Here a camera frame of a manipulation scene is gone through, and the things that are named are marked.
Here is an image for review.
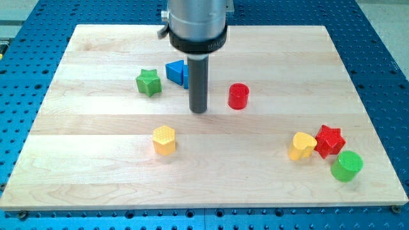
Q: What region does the green cylinder block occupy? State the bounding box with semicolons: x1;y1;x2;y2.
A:
330;151;364;182

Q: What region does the light wooden board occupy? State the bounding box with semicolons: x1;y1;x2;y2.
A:
1;24;408;211

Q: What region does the red star block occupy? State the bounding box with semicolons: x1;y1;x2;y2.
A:
314;125;346;158

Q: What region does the yellow heart block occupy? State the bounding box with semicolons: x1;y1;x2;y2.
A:
288;132;318;160

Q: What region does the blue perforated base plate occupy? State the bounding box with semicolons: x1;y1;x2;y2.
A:
1;1;408;229

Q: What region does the red cylinder block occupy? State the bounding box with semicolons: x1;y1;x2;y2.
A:
228;83;250;110

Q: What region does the blue triangle block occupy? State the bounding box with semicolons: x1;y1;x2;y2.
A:
166;60;184;86

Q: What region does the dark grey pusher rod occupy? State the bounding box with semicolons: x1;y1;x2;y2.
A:
187;54;208;114

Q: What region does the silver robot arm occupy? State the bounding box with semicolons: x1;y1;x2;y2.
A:
157;0;228;55

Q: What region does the green star block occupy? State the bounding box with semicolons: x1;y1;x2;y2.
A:
135;69;162;97

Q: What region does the yellow hexagon block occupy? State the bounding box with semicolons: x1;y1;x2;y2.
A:
153;125;176;156

